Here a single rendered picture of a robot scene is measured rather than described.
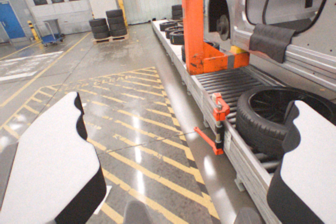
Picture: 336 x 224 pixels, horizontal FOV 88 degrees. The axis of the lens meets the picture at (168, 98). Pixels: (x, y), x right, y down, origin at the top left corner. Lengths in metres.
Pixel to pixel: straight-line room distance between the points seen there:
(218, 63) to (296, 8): 0.93
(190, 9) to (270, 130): 1.20
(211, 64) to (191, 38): 0.36
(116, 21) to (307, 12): 6.34
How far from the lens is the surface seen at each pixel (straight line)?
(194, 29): 1.81
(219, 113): 1.35
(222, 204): 1.48
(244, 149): 1.27
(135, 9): 12.26
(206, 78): 2.44
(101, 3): 10.33
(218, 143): 1.57
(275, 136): 1.30
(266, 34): 1.66
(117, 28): 7.61
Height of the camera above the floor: 1.29
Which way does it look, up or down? 30 degrees down
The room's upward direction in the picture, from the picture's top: 8 degrees counter-clockwise
